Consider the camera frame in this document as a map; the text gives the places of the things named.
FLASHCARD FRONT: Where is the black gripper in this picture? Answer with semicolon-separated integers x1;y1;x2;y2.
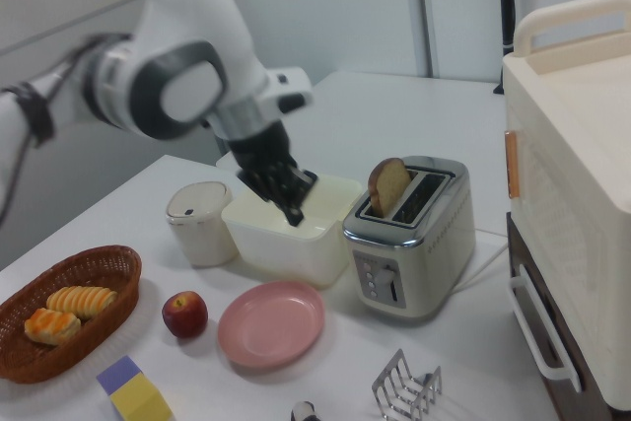
227;120;318;228

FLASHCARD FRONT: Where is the cream and chrome toaster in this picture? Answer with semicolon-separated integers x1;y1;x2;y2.
342;155;477;322

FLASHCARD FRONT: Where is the white rectangular plastic bin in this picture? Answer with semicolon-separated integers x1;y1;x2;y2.
220;172;364;290

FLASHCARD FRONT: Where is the small cream lidded trash can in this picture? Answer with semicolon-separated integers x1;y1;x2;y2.
165;180;241;268

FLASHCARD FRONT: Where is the brown bread slice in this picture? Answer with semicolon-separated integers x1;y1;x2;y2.
367;157;412;219

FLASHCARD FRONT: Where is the pink plate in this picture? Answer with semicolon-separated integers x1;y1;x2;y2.
217;280;326;370

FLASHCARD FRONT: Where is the red apple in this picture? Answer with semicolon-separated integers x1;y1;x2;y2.
161;290;209;339

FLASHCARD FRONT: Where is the brown wicker basket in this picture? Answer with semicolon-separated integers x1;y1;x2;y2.
0;244;143;385

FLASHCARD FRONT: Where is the black and white figurine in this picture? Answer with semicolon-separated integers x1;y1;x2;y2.
290;399;319;421

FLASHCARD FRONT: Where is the metal toast rack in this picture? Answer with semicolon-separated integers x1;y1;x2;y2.
371;348;444;421

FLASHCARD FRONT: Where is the ridged yellow bread roll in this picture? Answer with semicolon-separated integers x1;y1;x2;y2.
46;285;119;320

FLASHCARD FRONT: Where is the purple block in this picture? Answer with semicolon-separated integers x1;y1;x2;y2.
96;355;144;396

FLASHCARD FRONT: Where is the yellow block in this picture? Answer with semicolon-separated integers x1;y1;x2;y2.
108;372;174;421

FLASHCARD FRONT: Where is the square glazed pastry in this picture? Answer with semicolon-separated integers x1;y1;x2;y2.
24;307;82;346

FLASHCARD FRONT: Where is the cream microwave oven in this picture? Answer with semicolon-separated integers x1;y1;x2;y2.
501;0;631;412

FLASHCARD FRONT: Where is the black stand pole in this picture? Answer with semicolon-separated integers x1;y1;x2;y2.
493;0;517;96

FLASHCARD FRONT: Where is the dark brown oven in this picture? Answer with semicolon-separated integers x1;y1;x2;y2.
506;212;615;421

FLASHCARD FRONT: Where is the white toaster power cable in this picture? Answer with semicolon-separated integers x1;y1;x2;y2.
456;242;509;295

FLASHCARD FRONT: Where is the copper cabinet handle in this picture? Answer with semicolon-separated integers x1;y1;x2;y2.
503;129;521;200

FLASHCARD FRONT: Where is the black arm strap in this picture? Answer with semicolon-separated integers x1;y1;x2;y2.
4;80;56;147

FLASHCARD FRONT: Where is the white oven door handle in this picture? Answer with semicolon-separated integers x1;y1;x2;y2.
507;262;583;392

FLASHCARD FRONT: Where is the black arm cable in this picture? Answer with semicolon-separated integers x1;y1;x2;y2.
0;38;100;225

